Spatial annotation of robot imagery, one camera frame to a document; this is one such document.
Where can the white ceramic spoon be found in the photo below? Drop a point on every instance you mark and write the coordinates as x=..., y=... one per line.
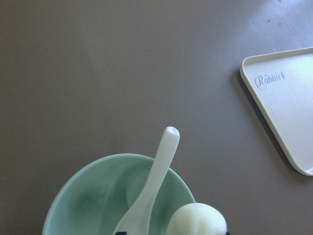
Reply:
x=136, y=220

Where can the mint green bowl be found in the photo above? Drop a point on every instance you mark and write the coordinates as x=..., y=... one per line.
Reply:
x=93, y=201

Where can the cream rabbit tray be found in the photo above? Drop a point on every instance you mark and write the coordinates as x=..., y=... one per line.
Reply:
x=281, y=84

